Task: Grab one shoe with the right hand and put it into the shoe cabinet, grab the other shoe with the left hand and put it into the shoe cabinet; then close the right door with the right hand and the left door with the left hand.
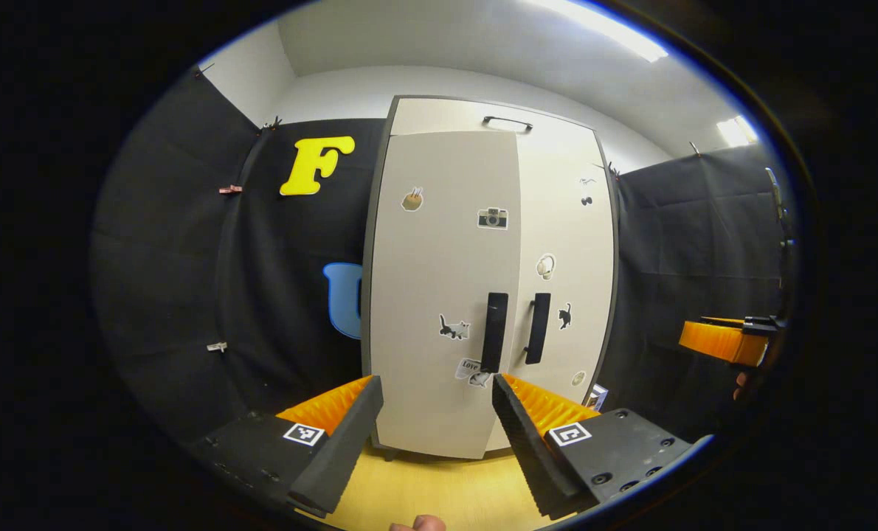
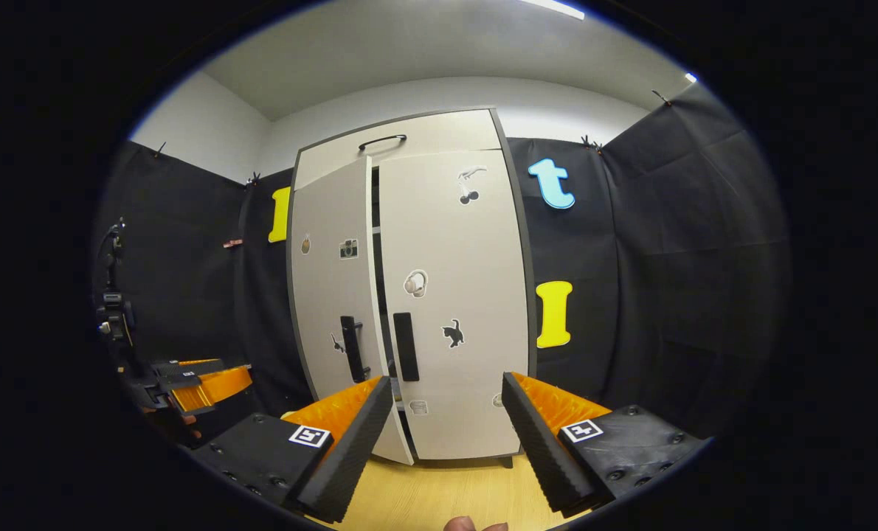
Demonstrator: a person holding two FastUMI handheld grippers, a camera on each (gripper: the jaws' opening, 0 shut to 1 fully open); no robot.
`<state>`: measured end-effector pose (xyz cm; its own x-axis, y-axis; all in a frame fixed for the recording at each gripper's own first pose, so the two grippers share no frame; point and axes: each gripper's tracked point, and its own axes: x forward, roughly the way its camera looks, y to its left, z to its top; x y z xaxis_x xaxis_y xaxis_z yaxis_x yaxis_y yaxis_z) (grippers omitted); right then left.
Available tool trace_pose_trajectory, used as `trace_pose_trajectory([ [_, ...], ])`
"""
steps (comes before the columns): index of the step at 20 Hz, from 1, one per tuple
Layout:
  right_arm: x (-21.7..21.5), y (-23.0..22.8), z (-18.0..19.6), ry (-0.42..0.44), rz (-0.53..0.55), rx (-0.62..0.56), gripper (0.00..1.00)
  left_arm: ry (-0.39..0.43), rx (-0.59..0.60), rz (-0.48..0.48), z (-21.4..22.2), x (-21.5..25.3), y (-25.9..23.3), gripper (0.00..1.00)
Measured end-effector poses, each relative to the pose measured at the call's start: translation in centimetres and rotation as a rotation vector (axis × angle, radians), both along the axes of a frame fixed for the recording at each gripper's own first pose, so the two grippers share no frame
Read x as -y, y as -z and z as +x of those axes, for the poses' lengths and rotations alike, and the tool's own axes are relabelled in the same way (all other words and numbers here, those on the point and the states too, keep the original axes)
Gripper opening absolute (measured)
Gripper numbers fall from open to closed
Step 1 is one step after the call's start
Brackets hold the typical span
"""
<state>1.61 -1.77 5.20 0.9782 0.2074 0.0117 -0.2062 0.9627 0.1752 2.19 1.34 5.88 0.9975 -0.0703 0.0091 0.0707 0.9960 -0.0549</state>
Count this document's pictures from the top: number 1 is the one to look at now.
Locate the lavender book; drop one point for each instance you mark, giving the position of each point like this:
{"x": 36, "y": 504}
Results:
{"x": 596, "y": 397}

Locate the short ceiling light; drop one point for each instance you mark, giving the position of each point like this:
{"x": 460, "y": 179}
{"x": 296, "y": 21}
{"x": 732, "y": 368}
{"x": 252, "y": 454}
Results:
{"x": 736, "y": 131}

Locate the silver cloth clip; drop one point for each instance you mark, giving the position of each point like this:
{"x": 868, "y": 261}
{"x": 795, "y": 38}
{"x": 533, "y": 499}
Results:
{"x": 217, "y": 346}

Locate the long ceiling light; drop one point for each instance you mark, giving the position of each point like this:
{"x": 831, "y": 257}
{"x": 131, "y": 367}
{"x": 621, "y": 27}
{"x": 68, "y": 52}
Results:
{"x": 601, "y": 26}

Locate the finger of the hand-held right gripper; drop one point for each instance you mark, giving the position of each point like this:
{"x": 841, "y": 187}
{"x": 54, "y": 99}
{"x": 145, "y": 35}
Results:
{"x": 719, "y": 341}

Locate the white cabinet door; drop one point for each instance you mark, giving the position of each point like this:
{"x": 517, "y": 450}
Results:
{"x": 568, "y": 228}
{"x": 439, "y": 258}

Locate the white shoe cabinet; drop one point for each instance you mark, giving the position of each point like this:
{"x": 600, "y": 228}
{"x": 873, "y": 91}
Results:
{"x": 380, "y": 221}

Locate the red cloth clip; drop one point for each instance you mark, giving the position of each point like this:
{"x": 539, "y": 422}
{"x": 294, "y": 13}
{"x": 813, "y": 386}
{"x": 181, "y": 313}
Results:
{"x": 230, "y": 189}

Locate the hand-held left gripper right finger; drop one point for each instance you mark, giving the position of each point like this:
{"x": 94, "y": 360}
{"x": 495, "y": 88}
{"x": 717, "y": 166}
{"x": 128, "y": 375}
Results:
{"x": 531, "y": 450}

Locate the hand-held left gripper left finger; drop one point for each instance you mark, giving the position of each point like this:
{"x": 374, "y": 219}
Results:
{"x": 339, "y": 450}

